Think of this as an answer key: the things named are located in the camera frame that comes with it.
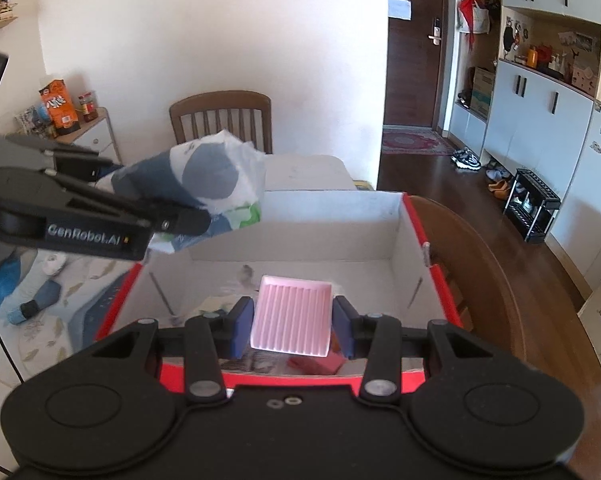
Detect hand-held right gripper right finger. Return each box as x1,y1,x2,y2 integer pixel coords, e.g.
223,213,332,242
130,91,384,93
331,295,506,405

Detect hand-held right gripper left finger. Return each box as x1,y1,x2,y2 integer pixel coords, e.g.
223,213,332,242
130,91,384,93
91,296,256,403

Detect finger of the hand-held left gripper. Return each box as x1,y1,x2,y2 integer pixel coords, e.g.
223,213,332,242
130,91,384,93
5,133,127,182
43,169,212,236

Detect pink ridged tray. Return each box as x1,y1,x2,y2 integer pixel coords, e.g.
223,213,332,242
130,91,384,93
249,275,333,359

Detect blue and white plastic bag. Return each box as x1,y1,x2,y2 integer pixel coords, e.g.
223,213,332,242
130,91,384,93
113,129,267,256

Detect red cardboard box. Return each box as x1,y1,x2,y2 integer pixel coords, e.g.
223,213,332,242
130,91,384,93
95,191,473,396

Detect white marble desktop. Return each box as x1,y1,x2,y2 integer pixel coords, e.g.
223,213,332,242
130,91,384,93
0,154,357,391

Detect white side cabinet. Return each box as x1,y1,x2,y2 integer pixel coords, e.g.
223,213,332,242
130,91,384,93
55,107,124,166

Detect red-lidded sauce jar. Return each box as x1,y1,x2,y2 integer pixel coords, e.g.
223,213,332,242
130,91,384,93
78,91,98,123

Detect orange snack bag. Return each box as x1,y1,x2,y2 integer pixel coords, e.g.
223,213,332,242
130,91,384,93
39,79,81,136

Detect brown wooden chair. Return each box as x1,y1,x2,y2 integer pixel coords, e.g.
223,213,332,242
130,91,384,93
169,91,274,156
409,195,526,361

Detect red patterned rug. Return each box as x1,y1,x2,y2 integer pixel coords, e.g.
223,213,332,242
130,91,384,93
380,127,456,157

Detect black and white sneakers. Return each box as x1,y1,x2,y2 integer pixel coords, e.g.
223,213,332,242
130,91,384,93
450,147,482,170

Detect yellow shoes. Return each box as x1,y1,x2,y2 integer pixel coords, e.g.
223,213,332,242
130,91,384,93
486,167,513,196

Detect black shoe rack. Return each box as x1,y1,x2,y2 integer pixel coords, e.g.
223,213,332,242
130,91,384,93
503,169,562,245

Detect dark brown door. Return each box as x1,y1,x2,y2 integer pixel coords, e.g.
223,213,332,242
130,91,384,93
383,0,453,128

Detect small cardboard box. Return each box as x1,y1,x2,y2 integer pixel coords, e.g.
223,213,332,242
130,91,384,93
469,66,496,118

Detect red hanging bag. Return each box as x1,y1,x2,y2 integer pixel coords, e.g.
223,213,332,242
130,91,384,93
457,0,492,36

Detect grey and wood wall cabinet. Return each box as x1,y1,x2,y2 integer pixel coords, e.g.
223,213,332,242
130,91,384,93
447,0,601,301

